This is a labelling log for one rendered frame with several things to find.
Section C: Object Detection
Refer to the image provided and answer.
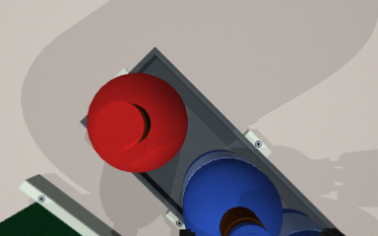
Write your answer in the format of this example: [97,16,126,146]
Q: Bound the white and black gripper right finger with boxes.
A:
[319,228,346,236]

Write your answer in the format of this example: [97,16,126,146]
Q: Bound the blue-labeled bottle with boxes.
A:
[280,208,324,236]
[182,149,284,236]

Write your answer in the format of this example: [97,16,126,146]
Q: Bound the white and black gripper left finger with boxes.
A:
[179,229,195,236]

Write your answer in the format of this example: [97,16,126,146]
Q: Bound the grey rectangular tray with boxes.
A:
[130,52,340,231]

